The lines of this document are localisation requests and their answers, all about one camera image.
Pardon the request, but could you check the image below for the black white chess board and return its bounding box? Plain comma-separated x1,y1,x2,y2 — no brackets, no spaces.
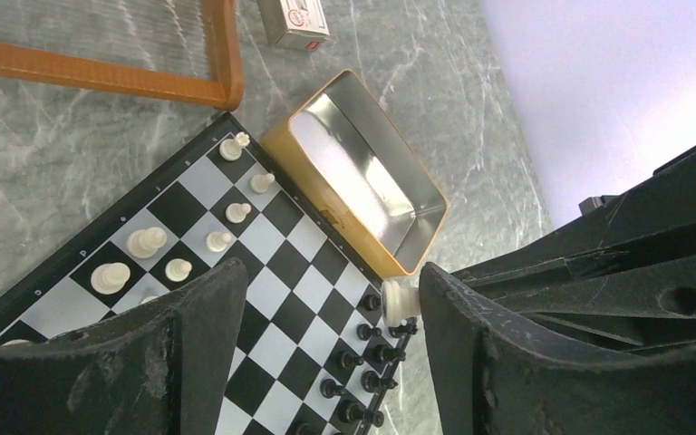
0,114,407,434

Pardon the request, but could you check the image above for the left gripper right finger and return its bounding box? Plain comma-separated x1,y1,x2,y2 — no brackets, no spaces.
419,263,696,434

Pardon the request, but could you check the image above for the white queen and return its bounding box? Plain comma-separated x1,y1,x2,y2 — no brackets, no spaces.
91,262,131,295

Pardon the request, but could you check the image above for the small white red box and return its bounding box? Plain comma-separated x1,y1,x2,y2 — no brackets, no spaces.
256,0,330,52

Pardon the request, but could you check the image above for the wooden three-tier rack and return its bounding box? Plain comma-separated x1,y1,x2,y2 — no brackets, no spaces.
0,1,244,111

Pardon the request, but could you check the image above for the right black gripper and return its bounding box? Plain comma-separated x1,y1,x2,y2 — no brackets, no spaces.
454,146,696,354

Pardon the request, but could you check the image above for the white chess pawn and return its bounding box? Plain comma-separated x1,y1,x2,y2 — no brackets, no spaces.
249,173,276,194

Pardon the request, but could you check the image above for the white chess rook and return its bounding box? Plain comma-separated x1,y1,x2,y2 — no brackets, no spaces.
218,131,250,161

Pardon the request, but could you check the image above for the white pawn mid board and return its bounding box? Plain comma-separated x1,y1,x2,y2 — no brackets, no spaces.
164,258,193,283

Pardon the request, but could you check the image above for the white king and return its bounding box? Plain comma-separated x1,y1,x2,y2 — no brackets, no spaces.
126,227,168,259

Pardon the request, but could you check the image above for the white knight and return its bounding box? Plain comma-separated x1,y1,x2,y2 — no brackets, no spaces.
381,280,421,327

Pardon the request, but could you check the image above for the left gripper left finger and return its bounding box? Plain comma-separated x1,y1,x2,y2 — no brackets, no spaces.
0,258,248,434

